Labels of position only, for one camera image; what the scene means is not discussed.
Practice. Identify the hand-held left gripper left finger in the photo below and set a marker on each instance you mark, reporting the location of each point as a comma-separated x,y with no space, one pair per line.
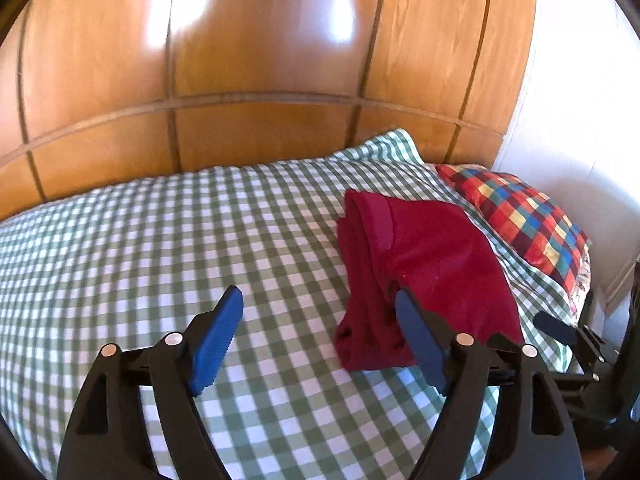
217,340

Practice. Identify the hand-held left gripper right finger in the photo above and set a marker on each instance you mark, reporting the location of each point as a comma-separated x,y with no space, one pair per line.
417,332

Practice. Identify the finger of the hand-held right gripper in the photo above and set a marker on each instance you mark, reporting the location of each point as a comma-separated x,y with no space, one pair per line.
555,327
502,341

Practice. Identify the dark red pants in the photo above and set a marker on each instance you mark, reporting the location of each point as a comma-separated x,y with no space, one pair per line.
440,260

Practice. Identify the bed with green checked sheet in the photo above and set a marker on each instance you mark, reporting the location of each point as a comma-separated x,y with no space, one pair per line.
175,240

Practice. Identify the multicoloured checked pillow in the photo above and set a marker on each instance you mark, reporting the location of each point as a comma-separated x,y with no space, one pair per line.
520,215

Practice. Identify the wooden panelled wardrobe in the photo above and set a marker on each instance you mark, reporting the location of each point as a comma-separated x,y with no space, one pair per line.
275,50

